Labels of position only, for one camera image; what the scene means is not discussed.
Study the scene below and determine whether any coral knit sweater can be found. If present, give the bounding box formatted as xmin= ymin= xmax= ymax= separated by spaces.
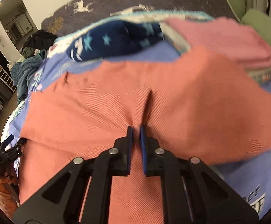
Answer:
xmin=12 ymin=47 xmax=271 ymax=223

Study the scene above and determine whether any teal knit clothes pile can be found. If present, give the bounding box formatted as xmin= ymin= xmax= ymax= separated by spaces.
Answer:
xmin=10 ymin=50 xmax=47 ymax=104

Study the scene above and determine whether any stack of folded pink clothes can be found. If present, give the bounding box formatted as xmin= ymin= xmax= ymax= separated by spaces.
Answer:
xmin=160 ymin=17 xmax=271 ymax=84

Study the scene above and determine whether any person's left hand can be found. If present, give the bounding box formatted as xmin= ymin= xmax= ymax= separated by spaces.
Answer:
xmin=0 ymin=168 xmax=18 ymax=219

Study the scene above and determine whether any white ladder shelf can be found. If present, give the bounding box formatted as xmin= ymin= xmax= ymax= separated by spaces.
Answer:
xmin=0 ymin=68 xmax=16 ymax=93

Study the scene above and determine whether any navy star fleece blanket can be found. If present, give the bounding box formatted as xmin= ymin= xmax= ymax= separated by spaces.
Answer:
xmin=66 ymin=20 xmax=163 ymax=62

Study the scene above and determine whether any blue patterned bed sheet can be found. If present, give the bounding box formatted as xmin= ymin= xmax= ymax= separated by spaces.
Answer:
xmin=14 ymin=38 xmax=271 ymax=217

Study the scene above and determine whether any black garment on bed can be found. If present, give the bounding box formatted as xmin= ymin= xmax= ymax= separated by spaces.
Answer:
xmin=23 ymin=30 xmax=57 ymax=51

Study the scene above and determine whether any dark deer pattern headboard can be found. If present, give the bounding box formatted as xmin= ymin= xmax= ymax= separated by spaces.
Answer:
xmin=41 ymin=0 xmax=236 ymax=36

